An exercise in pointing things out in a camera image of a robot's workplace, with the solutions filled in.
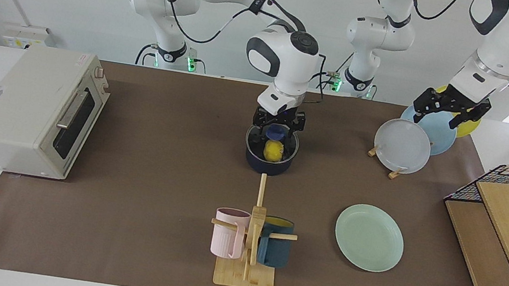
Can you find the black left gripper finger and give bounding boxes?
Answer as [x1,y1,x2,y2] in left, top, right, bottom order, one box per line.
[448,96,493,136]
[411,86,445,127]

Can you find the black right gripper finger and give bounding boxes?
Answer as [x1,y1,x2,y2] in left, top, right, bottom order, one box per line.
[250,122,269,142]
[284,126,304,145]

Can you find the glass lid blue knob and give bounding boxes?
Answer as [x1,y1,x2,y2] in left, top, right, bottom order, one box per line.
[243,120,301,167]

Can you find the yellow potato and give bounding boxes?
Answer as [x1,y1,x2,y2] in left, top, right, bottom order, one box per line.
[262,139,286,164]

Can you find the yellow plate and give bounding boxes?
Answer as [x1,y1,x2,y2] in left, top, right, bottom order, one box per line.
[430,84,486,141]

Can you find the light blue plate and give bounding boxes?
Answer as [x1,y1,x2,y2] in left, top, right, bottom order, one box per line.
[396,102,461,159]

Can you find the grey plate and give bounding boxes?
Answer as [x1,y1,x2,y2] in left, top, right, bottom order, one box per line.
[370,115,435,178]

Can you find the wooden plate rack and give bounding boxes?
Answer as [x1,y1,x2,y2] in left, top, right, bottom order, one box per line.
[365,145,409,181]

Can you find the light green plate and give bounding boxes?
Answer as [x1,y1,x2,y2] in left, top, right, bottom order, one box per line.
[330,200,410,276]

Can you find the pink mug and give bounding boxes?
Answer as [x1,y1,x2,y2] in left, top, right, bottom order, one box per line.
[210,206,252,262]

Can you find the wooden shelf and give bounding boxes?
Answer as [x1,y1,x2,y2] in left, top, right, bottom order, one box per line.
[432,173,509,286]

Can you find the dark blue mug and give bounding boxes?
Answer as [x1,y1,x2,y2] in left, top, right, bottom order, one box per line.
[255,215,296,270]

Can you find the wooden mug tree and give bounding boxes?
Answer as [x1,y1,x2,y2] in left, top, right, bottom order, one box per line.
[202,167,306,286]

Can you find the brown table mat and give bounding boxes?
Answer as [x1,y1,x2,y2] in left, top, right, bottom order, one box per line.
[0,44,509,286]

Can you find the beige toaster oven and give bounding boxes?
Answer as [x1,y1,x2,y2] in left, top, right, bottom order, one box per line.
[0,39,116,186]

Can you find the black pot purple handle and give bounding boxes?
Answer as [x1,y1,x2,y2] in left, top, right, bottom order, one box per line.
[240,122,302,179]

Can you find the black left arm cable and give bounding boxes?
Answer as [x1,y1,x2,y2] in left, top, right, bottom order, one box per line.
[398,0,509,87]

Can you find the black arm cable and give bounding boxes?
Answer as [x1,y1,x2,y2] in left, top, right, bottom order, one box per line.
[148,0,310,60]
[398,0,509,87]

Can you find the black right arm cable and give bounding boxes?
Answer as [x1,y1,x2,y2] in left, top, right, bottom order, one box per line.
[148,0,310,60]

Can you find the white wall socket box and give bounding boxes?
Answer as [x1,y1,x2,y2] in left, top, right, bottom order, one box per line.
[0,21,58,54]

